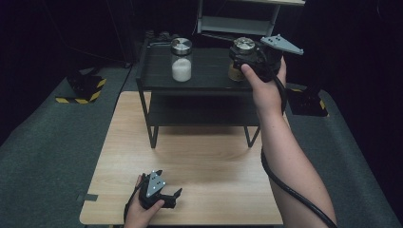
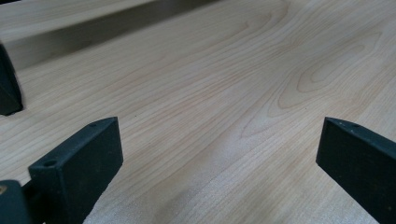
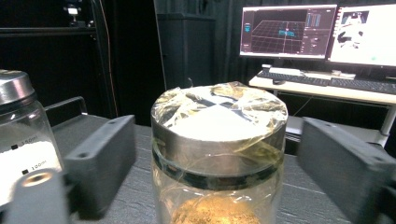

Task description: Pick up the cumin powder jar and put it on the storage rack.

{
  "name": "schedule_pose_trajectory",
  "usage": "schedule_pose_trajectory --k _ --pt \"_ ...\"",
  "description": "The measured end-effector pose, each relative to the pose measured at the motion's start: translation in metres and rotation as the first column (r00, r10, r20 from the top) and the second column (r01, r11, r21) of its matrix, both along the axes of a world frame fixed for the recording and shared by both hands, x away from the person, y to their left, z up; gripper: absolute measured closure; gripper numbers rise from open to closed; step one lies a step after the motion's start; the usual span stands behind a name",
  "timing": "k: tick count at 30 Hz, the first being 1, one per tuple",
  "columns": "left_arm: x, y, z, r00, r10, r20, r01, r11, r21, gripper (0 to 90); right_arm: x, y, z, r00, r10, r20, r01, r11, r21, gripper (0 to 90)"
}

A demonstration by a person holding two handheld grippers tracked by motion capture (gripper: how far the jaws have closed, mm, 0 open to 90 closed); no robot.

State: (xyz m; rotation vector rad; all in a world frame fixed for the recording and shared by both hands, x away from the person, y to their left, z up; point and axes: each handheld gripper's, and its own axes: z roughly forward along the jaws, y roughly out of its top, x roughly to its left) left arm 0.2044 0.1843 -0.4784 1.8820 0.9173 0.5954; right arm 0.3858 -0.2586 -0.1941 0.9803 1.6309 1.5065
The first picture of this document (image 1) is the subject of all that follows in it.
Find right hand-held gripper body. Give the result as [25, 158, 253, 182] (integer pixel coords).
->
[250, 33, 304, 83]

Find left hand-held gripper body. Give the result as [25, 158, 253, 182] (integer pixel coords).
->
[138, 170, 177, 210]

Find glass jar with brown contents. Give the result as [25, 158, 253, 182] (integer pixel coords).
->
[227, 36, 257, 83]

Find black metal rack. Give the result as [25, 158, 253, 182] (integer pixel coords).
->
[135, 32, 262, 149]

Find person's left hand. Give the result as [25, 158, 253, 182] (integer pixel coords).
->
[123, 175, 165, 228]

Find person's right hand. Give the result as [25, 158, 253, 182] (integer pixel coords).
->
[240, 56, 288, 117]

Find black base with hazard stripes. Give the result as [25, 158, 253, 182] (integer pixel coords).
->
[55, 67, 107, 105]
[286, 83, 329, 118]

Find glass jar with white contents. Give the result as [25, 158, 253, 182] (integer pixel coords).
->
[170, 37, 193, 83]

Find grey tape strip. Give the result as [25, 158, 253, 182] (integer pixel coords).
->
[76, 192, 99, 202]

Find dark lumpy objects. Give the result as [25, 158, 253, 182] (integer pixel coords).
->
[144, 28, 180, 46]

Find thin black cable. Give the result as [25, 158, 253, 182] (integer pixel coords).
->
[123, 180, 146, 223]

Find wooden desk with white frame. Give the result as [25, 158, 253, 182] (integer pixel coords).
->
[195, 0, 307, 37]

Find thick black cable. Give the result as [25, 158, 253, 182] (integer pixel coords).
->
[259, 75, 338, 228]

